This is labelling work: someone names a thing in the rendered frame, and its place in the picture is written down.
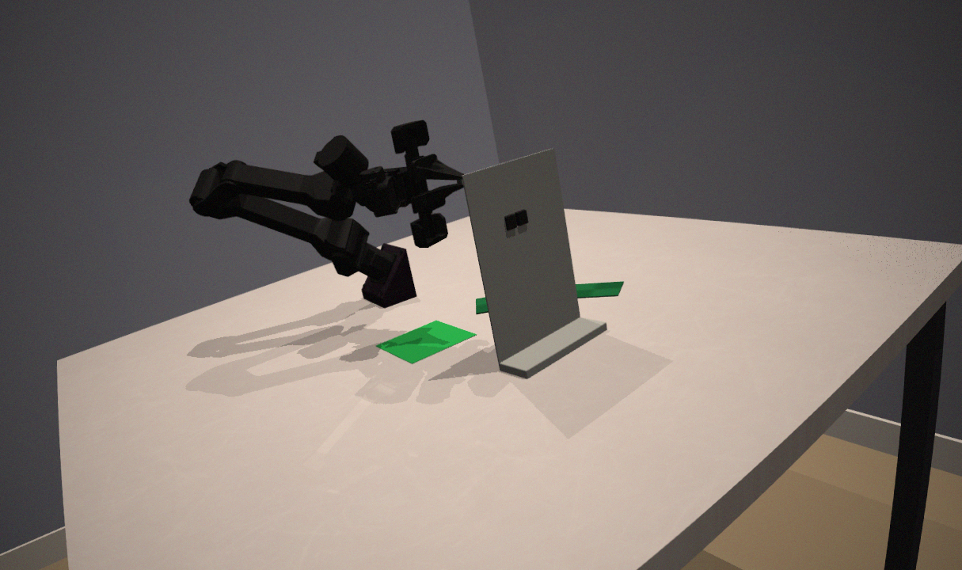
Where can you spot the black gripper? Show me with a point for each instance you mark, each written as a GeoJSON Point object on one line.
{"type": "Point", "coordinates": [412, 184]}

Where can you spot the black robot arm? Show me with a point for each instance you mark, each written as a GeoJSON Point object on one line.
{"type": "Point", "coordinates": [239, 190]}

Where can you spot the grey panel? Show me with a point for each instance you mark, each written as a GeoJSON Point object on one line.
{"type": "Point", "coordinates": [519, 229]}

